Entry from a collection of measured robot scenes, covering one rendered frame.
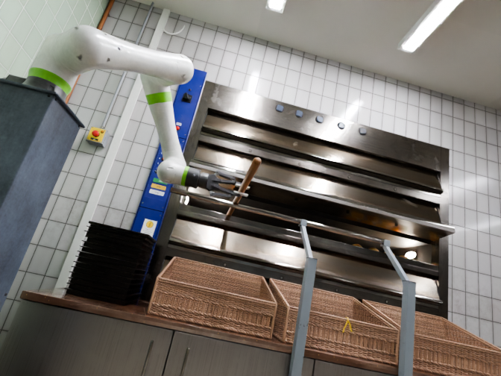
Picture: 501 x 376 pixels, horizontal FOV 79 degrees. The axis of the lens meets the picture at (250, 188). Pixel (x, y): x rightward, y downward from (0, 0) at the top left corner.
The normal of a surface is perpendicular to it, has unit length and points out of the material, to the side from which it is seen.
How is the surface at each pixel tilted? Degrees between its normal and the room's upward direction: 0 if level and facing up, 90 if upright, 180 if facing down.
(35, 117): 90
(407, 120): 90
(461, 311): 90
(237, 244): 70
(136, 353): 90
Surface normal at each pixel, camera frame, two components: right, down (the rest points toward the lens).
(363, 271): 0.22, -0.58
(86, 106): 0.16, -0.28
